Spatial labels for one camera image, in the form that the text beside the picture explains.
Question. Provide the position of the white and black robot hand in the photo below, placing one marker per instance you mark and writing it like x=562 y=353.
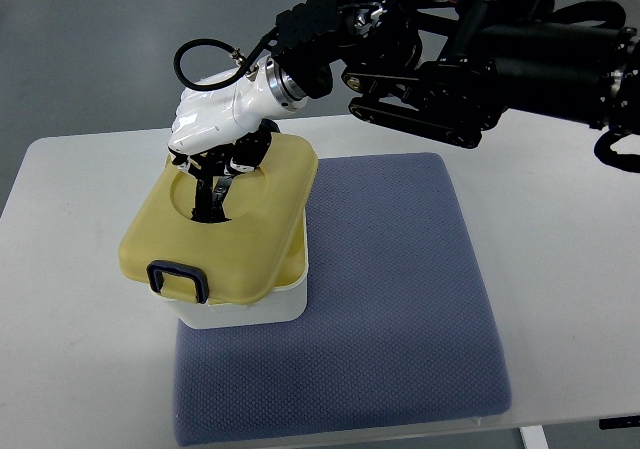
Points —
x=230 y=118

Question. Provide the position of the yellow storage box lid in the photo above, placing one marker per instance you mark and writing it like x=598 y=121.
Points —
x=260 y=246

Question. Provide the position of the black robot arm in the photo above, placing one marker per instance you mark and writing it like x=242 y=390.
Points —
x=446 y=70

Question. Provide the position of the white storage box base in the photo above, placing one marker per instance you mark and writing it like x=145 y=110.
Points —
x=285 y=302

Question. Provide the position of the blue-grey fabric cushion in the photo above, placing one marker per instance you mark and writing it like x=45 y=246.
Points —
x=398 y=328

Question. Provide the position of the white table leg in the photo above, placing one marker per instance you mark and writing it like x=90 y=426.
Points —
x=534 y=437

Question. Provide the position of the black table bracket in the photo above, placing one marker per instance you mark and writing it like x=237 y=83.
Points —
x=619 y=422

